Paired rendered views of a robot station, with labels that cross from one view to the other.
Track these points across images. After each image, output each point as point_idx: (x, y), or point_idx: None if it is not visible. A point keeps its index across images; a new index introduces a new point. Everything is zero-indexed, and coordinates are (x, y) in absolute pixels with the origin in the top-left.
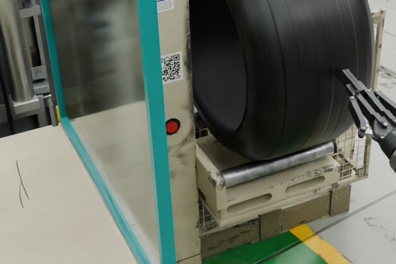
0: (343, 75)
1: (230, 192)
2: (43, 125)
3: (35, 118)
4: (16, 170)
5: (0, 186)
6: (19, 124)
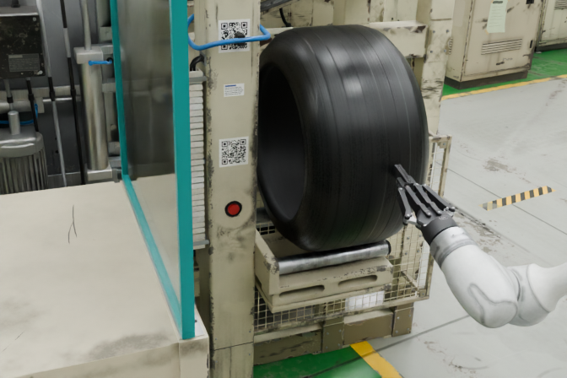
0: (395, 169)
1: (284, 279)
2: None
3: None
4: (71, 213)
5: (53, 224)
6: None
